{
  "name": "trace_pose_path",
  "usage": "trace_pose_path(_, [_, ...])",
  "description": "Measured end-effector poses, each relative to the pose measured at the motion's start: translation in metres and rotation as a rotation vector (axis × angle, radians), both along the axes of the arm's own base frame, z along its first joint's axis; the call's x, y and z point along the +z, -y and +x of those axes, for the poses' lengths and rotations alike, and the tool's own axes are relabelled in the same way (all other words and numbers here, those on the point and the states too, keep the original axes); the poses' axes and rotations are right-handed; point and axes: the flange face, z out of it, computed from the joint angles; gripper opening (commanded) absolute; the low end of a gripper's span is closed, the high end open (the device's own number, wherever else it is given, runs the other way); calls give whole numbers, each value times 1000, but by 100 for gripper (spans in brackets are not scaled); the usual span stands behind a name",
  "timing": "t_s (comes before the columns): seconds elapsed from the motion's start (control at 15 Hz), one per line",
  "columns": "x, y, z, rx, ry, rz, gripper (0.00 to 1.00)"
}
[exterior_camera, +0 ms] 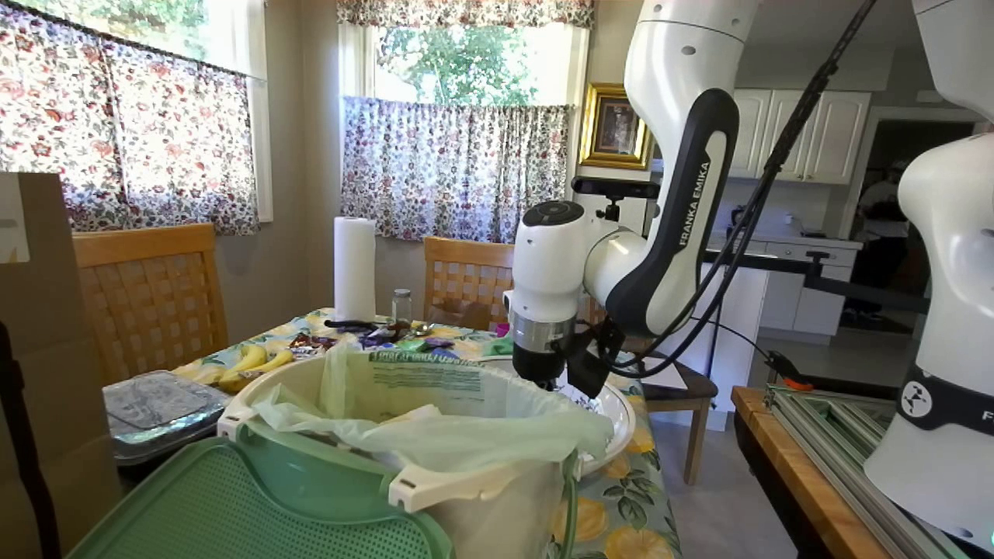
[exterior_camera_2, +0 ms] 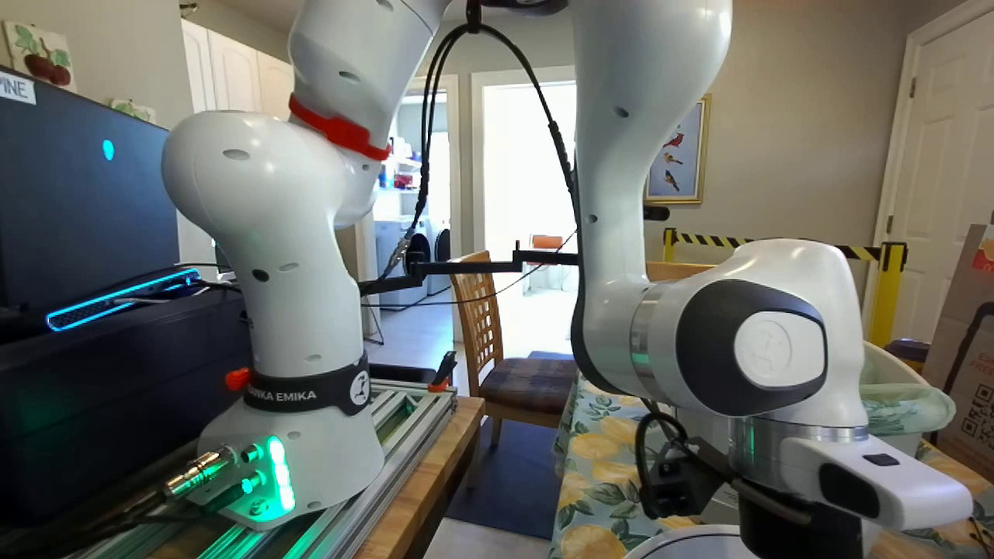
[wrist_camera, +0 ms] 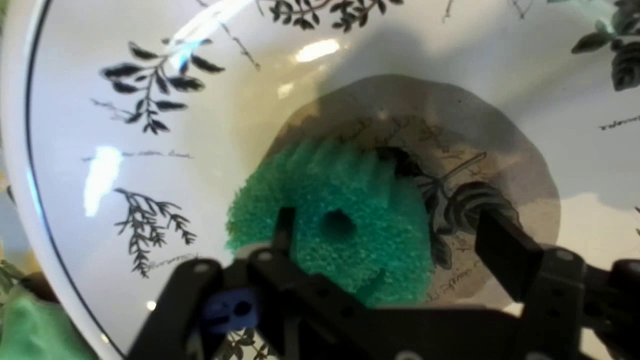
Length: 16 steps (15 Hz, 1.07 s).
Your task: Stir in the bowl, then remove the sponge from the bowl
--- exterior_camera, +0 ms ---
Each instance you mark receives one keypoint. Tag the clear bin with green bag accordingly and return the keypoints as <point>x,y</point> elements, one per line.
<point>435,436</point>

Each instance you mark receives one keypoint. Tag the white kitchen base cabinets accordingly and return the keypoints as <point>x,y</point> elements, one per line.
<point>795,299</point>

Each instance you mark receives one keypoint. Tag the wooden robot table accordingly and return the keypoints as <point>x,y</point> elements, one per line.
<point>795,477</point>

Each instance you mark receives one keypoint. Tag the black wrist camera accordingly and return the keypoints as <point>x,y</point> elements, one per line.
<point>590,362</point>

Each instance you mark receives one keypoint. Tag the white paper towel roll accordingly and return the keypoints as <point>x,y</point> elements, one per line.
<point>356,269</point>

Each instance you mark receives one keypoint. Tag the floral curtain valance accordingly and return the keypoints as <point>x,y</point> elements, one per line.
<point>467,11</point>

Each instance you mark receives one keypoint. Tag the narrow floral cafe curtain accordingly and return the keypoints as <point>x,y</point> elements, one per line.
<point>454,167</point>

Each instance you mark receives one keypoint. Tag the gold framed picture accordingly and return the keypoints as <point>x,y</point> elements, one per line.
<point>613,126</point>

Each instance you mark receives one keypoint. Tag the white paper sheet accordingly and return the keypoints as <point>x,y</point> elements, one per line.
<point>664,375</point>

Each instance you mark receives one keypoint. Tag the wide floral cafe curtain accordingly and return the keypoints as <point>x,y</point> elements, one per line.
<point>124,126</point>

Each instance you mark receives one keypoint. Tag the lemon print tablecloth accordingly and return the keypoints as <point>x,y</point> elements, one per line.
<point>621,506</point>

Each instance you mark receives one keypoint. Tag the black camera on stand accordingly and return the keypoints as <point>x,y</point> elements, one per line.
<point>615,189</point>

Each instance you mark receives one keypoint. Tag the white bowl with leaf print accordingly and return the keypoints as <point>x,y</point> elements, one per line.
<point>610,413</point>

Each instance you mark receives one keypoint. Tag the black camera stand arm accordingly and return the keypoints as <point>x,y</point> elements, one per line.
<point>778,265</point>

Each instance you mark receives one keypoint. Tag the white kitchen wall cabinets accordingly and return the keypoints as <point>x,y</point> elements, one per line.
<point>817,134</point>

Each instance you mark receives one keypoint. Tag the foil tray with blue cloth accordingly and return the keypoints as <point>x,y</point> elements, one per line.
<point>160,407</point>

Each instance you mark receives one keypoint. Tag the brown cardboard box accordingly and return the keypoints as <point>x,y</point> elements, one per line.
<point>43,362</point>

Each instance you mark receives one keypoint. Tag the green plastic bin lid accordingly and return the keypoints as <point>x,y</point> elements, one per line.
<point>229,506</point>

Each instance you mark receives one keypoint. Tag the white framed window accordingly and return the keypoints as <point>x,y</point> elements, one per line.
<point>454,62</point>
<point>156,20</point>

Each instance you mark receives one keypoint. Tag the aluminium rail base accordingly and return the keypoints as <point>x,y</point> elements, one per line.
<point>858,436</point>

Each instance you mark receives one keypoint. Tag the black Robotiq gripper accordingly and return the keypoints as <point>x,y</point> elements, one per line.
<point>540,369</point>

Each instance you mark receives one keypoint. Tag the wooden chair with dark cushion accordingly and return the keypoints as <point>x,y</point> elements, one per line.
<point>695,400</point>

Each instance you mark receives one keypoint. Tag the wooden lattice-back chair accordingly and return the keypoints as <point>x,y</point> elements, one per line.
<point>467,284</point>
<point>150,299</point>

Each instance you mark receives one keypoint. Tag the small glass shaker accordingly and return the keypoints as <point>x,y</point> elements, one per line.
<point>402,307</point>

